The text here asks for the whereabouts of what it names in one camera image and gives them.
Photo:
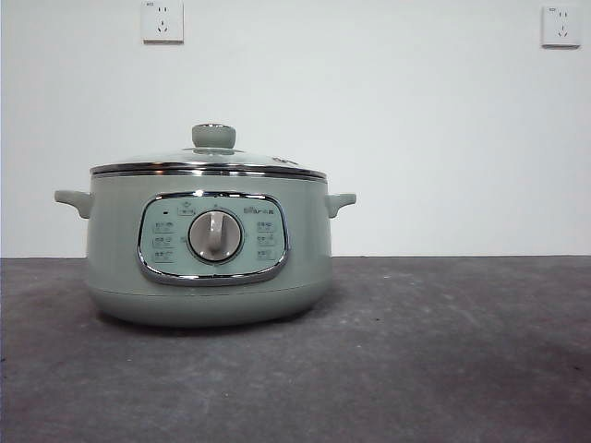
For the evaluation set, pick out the pale green electric cooking pot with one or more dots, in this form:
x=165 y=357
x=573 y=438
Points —
x=115 y=249

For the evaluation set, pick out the glass lid with green knob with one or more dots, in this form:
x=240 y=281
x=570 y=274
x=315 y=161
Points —
x=213 y=135

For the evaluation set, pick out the white wall socket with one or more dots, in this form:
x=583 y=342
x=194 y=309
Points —
x=162 y=22
x=561 y=27

